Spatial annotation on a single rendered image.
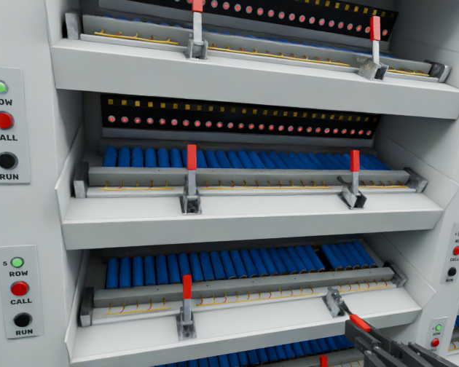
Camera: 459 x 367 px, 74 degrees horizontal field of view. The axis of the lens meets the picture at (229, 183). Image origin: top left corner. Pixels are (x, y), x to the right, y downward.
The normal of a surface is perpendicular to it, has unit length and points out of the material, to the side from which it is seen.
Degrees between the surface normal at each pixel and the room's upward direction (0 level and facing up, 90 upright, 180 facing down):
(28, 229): 90
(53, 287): 90
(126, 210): 20
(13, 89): 90
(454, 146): 90
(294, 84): 111
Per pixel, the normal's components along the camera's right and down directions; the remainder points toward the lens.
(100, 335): 0.15, -0.83
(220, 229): 0.24, 0.55
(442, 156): -0.96, 0.00
